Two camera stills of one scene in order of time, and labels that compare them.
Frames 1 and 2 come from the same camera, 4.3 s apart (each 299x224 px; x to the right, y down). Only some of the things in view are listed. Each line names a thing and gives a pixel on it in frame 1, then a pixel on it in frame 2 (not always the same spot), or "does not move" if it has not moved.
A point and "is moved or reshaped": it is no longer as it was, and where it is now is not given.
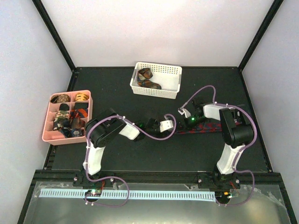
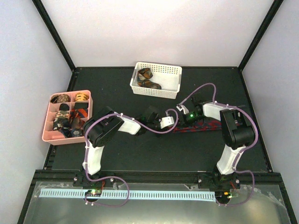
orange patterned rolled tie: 81,96 does not move
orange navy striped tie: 79,113 does not move
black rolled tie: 64,107 does not move
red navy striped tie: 207,127 is moved or reshaped
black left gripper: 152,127 → 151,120
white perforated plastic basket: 168,77 does not move
